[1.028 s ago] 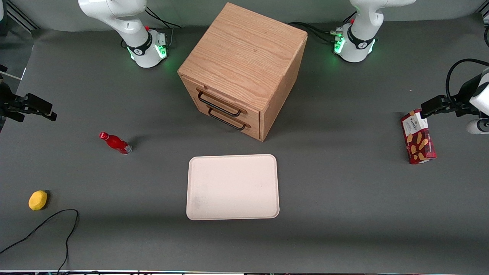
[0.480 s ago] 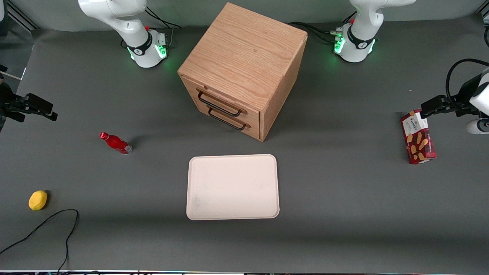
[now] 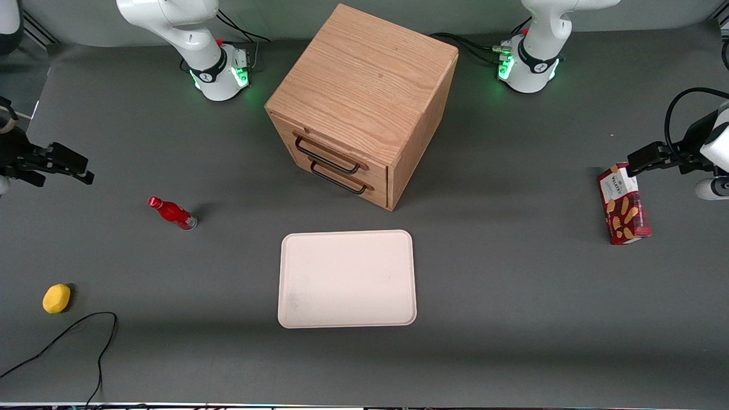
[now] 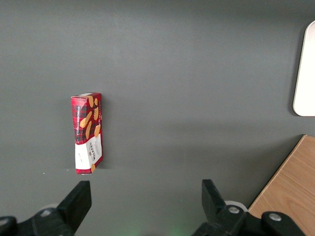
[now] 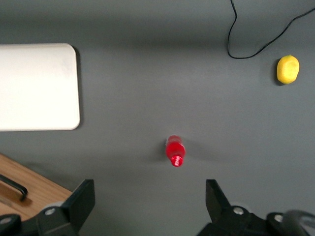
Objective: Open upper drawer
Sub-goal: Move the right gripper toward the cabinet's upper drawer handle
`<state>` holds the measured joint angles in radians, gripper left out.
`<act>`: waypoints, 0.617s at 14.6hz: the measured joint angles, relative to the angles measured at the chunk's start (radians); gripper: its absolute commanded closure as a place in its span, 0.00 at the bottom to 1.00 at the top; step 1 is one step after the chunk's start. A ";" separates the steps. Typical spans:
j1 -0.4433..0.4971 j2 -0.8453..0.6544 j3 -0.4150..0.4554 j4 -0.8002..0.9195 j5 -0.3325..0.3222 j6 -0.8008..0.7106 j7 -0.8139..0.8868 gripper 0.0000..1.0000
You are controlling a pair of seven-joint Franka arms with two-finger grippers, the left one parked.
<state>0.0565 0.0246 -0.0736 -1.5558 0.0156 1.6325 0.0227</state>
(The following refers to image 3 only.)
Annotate black base cables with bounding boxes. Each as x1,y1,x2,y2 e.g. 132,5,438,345
215,9,272,72
429,31,513,66

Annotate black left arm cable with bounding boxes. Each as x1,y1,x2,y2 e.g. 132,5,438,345
664,87,729,161

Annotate black metal drawer handle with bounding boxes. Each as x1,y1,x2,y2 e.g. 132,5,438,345
309,161,368,196
294,134,362,175

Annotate black left base cables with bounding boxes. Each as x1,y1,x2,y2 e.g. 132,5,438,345
429,31,513,66

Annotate black right base cables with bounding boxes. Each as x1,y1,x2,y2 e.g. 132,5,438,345
215,9,272,72

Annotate red bottle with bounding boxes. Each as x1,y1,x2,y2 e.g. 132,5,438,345
148,196,198,231

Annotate red cookie box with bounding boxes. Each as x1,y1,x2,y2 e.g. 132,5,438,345
597,162,652,245

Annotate thin black table cable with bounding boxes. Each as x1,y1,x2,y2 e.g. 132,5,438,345
0,311,118,406

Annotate cream plastic tray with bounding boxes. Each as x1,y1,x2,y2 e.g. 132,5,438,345
277,229,417,329

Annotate oak wooden cabinet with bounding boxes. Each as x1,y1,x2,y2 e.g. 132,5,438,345
264,3,460,212

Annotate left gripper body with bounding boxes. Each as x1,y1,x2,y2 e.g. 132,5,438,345
666,111,719,174

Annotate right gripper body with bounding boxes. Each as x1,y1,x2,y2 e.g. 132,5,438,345
0,125,55,188

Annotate wooden drawer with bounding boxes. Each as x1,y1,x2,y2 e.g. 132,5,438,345
283,142,390,211
269,111,390,191

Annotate yellow lemon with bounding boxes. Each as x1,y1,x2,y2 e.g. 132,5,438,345
42,284,72,314

